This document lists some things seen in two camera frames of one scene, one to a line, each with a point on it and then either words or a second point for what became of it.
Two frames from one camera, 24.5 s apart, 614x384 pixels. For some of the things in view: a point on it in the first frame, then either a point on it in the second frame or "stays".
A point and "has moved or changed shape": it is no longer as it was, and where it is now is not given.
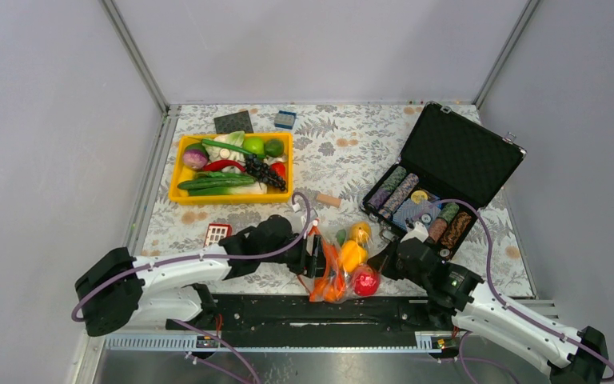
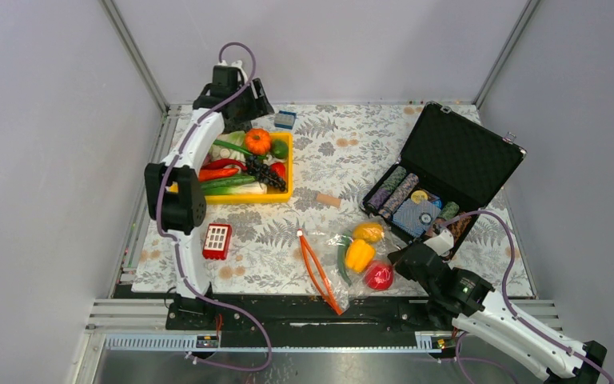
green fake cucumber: (216, 182) stays
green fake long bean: (230, 146) stays
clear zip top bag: (350, 273) has moved or changed shape
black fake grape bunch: (261, 172) stays
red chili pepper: (331, 286) -> (209, 174)
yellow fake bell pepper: (352, 255) has moved or changed shape
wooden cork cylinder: (328, 200) stays
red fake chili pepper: (217, 166) stays
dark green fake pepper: (341, 236) -> (341, 257)
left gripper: (313, 265) -> (259, 106)
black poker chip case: (450, 167) stays
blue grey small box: (285, 119) stays
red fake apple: (365, 281) has moved or changed shape
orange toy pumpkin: (332, 293) -> (257, 142)
